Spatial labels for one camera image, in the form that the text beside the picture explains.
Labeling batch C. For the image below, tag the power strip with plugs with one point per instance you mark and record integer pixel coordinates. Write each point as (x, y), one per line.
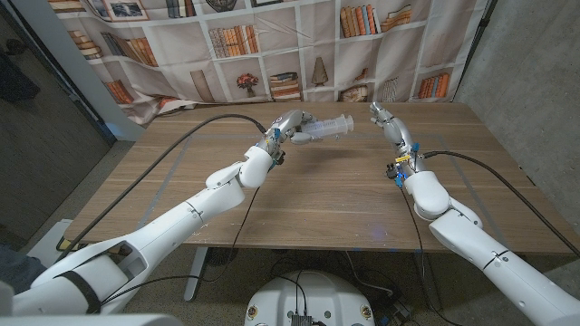
(399, 310)

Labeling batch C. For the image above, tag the dark grey door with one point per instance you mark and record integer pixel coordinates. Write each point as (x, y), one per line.
(45, 149)

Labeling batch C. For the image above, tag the person's leg in jeans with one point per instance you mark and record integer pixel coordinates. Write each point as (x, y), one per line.
(18, 271)

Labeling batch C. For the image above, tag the yellow flat floor object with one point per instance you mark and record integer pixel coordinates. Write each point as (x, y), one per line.
(68, 245)

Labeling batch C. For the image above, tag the black round fan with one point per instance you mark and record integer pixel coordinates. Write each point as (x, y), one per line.
(222, 256)

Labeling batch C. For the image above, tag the black backdrop stand pole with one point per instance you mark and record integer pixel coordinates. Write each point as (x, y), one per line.
(481, 31)

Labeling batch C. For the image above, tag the stack of books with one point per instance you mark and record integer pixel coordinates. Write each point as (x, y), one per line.
(281, 54)

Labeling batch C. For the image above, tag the white table leg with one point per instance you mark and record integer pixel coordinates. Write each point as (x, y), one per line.
(196, 276)
(430, 280)

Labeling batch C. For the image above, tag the white floor board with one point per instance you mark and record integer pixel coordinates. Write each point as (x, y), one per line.
(52, 237)

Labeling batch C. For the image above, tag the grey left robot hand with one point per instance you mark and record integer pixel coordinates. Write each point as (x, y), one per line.
(290, 123)

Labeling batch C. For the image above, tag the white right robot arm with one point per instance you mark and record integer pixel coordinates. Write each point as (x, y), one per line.
(476, 244)

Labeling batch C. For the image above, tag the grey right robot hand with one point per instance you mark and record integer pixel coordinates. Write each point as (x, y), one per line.
(401, 136)

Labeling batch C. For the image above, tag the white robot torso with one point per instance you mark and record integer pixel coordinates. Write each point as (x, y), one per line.
(312, 299)

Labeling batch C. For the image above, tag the large clear plastic syringe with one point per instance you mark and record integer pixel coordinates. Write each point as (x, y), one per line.
(331, 126)

